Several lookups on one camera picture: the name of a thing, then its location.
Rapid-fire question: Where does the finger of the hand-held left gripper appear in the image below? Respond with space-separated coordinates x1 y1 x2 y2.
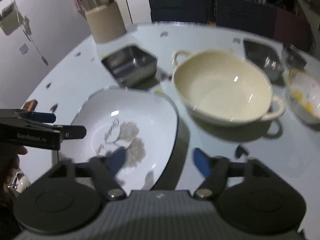
25 111 56 124
60 125 87 140

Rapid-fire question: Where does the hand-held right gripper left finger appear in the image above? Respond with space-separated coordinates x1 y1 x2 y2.
49 146 127 201

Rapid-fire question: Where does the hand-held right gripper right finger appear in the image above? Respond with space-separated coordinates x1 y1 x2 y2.
192 147 270 201

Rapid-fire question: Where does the white heart-shaped plate tree print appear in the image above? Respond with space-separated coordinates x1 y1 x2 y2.
70 87 179 196

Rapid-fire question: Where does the cream bowl with two handles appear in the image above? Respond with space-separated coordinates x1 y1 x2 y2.
172 50 286 127

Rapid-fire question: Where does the square steel tray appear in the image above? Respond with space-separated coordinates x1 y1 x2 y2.
243 39 284 81
101 44 158 86

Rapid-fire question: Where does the white bowl yellow print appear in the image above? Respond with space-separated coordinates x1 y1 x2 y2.
285 68 320 125

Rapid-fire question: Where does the round steel bowl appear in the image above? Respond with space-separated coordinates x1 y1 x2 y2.
282 44 308 71

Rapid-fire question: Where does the person's left hand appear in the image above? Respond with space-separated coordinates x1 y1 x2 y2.
0 142 28 193

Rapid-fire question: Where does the hanging leaf garland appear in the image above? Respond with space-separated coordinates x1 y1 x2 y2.
10 0 49 67

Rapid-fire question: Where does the brown cardboard box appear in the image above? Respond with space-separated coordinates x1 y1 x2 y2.
84 0 127 44

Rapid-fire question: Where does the dark blue chair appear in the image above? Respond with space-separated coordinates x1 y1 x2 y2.
148 0 209 25
215 0 278 35

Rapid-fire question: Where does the maroon chair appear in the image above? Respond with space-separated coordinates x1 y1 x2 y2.
273 7 313 53

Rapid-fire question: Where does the beige wall switch box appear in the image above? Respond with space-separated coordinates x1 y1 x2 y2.
0 2 21 36

